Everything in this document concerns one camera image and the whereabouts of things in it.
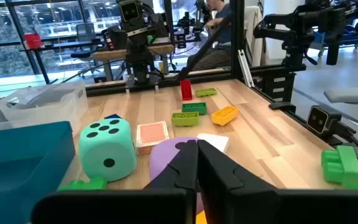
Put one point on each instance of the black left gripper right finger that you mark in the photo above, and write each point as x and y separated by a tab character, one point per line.
228	199

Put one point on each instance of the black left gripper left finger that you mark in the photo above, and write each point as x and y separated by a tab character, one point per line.
172	199

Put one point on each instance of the small yellow toy brick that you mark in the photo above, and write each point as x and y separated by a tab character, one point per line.
201	218

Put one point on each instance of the purple foam dice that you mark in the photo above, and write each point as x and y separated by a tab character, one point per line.
163	155

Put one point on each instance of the red toy brick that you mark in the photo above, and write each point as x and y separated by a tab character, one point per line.
186	90

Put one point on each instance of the light green toy brick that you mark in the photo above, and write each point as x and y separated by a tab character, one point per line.
206	92

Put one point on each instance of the lime green toy brick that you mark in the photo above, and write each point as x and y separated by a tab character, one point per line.
184	119

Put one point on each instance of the dark green toy brick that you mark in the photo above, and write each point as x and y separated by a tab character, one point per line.
194	108

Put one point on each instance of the mint foam dice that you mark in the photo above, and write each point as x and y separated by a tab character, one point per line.
107	149

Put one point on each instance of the long yellow toy brick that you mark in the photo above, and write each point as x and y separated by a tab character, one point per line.
225	115

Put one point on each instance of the small green toy brick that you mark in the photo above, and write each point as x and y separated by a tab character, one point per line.
85	185

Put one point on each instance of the green stepped toy brick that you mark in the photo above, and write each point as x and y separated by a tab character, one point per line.
342	168

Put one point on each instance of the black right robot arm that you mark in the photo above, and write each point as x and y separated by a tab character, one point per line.
143	73

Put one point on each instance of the black background robot arm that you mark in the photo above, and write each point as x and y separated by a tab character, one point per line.
303	28

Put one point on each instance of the wooden workbench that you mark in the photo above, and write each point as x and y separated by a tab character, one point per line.
110	55

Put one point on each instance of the black office chair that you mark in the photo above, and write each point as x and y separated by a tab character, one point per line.
85	32

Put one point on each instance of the person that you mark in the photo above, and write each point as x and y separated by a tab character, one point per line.
216	53

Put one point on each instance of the black desk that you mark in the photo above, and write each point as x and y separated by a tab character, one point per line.
43	67

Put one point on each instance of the silver aluminium bar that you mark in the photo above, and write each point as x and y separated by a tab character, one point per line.
245	68

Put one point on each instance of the white jacket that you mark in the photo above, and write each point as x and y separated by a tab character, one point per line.
253	28

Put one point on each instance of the red box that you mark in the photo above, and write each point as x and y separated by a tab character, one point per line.
33	41

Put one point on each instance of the teal plastic tray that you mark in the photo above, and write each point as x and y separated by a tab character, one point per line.
20	168

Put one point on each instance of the grey padded bench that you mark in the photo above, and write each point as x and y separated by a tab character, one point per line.
350	95

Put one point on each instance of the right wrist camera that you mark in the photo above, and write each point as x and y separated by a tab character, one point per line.
130	11

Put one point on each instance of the black frame bracket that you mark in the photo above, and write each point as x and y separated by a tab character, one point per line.
281	106

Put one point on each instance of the black table-level camera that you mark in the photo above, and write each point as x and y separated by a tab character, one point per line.
320	119

